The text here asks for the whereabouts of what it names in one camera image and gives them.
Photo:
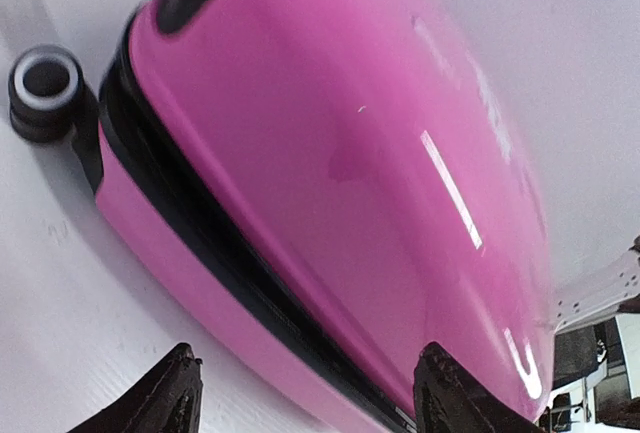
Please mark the pink hard-shell suitcase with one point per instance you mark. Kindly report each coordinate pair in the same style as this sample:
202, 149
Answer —
327, 186

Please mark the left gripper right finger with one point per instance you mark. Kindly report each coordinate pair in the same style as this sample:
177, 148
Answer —
447, 398

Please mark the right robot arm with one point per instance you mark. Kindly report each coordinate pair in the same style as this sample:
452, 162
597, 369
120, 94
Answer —
596, 296

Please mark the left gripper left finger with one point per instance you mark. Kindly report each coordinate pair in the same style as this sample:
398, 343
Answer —
165, 399

